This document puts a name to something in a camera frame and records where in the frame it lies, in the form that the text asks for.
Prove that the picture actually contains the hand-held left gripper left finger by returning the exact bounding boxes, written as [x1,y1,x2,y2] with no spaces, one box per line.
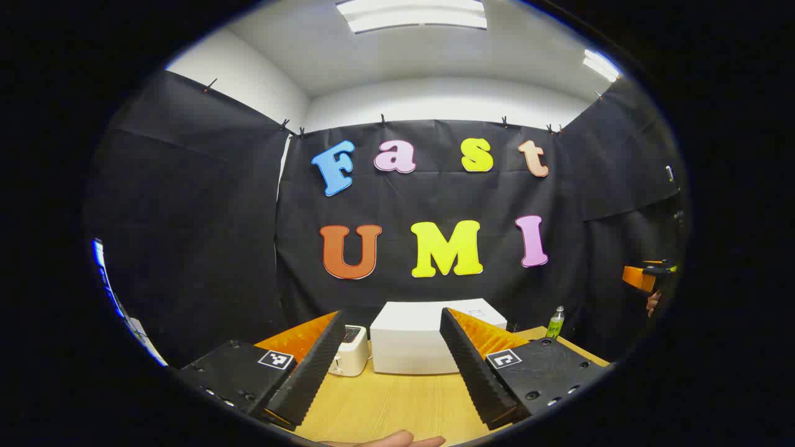
[177,309,347,432]

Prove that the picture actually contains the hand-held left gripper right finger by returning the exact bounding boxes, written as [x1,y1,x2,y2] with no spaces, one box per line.
[440,307,612,431]

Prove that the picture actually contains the white microwave oven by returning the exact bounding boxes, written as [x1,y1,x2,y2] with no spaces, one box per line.
[370,300,508,375]

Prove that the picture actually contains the white toaster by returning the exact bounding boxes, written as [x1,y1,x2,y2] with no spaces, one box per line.
[328,324,371,377]

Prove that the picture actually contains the green drink bottle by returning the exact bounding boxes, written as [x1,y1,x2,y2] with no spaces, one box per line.
[545,305,566,340]

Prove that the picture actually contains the small ceiling light panel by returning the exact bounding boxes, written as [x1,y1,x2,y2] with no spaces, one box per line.
[583,50,622,83]

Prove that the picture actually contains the large ceiling light panel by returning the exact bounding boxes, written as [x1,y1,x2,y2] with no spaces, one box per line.
[335,0,488,34]

